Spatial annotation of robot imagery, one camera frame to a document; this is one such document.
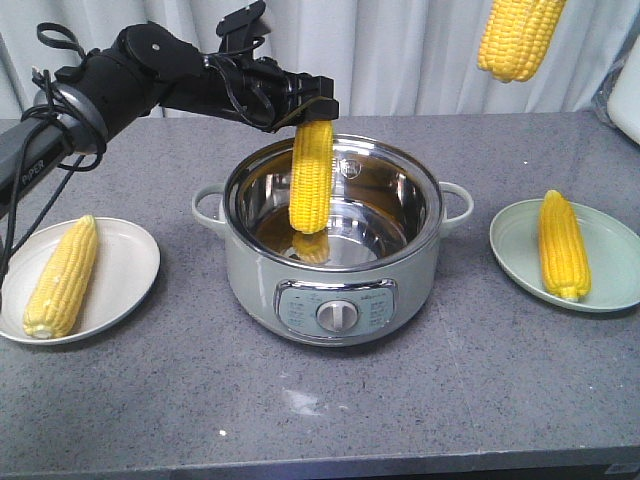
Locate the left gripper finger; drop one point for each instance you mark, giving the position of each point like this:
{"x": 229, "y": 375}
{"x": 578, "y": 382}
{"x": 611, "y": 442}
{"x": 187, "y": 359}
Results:
{"x": 317, "y": 108}

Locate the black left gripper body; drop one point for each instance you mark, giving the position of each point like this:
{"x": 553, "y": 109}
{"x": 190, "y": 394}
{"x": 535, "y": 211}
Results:
{"x": 258, "y": 92}

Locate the corn cob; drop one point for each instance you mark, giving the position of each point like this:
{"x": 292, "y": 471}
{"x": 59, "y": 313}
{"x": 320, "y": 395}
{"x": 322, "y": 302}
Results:
{"x": 562, "y": 253}
{"x": 516, "y": 38}
{"x": 55, "y": 303}
{"x": 311, "y": 176}

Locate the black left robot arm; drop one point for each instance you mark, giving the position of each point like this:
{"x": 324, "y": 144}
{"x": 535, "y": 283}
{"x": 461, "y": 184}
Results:
{"x": 88, "y": 105}

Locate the white pleated curtain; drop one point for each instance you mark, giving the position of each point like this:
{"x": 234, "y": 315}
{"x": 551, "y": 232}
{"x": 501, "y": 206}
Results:
{"x": 385, "y": 57}

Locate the green electric cooking pot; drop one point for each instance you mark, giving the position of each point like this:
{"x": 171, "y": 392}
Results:
{"x": 367, "y": 273}

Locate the beige round plate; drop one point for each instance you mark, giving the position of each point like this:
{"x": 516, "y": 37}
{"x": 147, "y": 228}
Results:
{"x": 127, "y": 263}

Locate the light green round plate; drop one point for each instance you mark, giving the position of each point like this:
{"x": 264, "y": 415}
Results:
{"x": 611, "y": 246}

